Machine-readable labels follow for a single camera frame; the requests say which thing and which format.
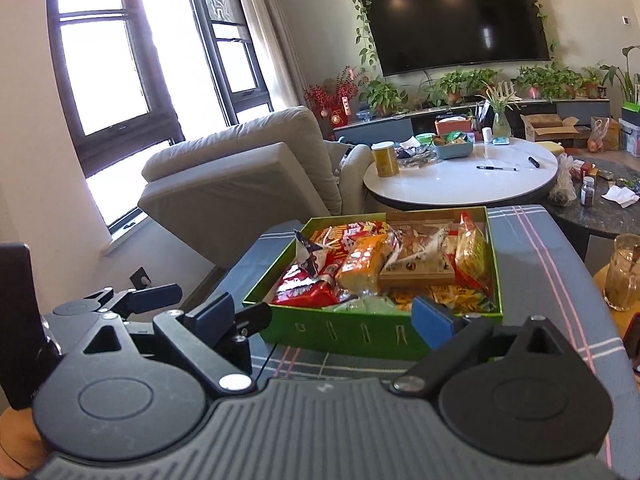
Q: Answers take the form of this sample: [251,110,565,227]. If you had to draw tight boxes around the yellow can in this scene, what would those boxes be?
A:
[371,141,400,178]

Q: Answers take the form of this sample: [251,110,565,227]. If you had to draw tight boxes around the white sheer curtain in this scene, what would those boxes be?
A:
[232,0,296,113]

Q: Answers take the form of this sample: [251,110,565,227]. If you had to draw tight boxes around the dark pointed snack packet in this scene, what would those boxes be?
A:
[294,230,328,278]

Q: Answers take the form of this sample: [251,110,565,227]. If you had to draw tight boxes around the small red box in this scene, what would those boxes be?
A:
[570,159,598,181]

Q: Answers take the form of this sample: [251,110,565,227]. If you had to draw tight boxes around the clear plastic storage bin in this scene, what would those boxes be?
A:
[619,120,640,158]

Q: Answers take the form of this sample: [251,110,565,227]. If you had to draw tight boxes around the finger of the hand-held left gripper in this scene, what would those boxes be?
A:
[220,302,273,376]
[82,283,183,319]

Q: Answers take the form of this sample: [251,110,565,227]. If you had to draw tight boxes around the red yellow cracker packet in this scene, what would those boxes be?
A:
[312,221,388,263]

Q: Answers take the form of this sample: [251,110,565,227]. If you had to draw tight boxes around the white tissue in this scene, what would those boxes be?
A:
[601,185,640,208]

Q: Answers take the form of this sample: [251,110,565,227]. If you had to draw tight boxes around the narrow dark framed window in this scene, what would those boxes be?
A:
[182,0,275,126]

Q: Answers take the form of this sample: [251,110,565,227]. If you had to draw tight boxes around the potted green plant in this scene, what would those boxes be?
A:
[360,77,408,117]
[580,67,608,101]
[512,65,583,102]
[430,69,501,107]

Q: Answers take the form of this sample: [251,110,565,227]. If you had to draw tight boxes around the wall mounted television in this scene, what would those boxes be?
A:
[356,0,552,77]

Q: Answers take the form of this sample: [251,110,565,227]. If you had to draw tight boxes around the yellow red snack packet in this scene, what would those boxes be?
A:
[454,211,495,295]

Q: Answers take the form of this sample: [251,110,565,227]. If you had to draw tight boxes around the open cardboard box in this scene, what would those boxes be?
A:
[520,112,593,148]

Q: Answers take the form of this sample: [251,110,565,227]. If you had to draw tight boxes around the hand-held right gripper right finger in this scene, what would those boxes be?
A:
[391,296,583,395]

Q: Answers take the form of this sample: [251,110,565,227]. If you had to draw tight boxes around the dark wrappers pile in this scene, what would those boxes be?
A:
[395,139,441,167]

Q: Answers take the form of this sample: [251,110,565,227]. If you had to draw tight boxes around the grey striped tablecloth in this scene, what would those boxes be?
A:
[220,204,640,480]

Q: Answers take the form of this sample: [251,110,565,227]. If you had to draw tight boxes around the green cardboard box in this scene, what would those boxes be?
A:
[242,206,504,361]

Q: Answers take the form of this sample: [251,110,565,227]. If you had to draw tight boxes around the dark marble table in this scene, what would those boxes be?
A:
[545,156,640,241]

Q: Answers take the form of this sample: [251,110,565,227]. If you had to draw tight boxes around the plastic bag of fruit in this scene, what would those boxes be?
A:
[589,116,621,153]

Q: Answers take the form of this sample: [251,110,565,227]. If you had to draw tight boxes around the large dark framed window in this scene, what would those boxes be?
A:
[46,0,187,228]

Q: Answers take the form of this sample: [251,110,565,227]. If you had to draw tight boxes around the glass mug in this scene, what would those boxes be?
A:
[603,233,640,312]

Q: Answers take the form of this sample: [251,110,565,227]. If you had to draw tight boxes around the blue plastic tray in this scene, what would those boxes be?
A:
[431,132,475,160]

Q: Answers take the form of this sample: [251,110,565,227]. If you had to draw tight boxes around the clear sponge cake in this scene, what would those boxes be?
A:
[336,234,401,295]

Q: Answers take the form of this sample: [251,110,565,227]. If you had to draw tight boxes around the red orange box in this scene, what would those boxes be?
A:
[434,116,473,136]

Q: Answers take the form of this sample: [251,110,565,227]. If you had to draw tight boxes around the clear plastic bag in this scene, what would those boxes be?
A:
[547,154,578,208]

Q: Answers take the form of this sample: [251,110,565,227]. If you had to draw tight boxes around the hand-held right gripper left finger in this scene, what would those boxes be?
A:
[65,292,253,395]

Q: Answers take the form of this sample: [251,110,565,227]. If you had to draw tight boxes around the glass vase with plant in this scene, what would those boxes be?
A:
[477,82,518,139]

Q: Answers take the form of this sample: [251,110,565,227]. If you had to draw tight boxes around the beige recliner sofa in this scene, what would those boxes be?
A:
[137,106,376,271]

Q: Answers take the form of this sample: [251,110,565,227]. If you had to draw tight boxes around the dark red printed object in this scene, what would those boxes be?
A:
[622,312,640,373]

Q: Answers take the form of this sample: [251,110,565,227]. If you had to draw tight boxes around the person's left hand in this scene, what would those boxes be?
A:
[0,407,48,476]

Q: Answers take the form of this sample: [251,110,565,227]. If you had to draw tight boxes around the red foil snack packet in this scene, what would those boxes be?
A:
[271,259,351,307]

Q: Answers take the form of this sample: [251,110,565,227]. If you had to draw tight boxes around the wooden snack box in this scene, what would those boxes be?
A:
[378,221,457,287]

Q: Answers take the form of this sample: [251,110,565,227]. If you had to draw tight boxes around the round white table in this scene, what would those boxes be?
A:
[363,137,559,211]

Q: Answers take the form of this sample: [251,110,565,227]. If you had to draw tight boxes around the dark pen holder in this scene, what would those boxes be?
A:
[470,101,491,131]

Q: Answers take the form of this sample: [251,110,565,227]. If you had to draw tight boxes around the red flower decoration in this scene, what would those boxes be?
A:
[303,67,368,131]

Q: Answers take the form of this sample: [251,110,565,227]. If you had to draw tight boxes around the wooden side table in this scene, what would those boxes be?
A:
[592,260,640,321]

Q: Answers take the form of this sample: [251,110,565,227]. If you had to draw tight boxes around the tall leafy potted plant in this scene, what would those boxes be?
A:
[600,46,640,106]

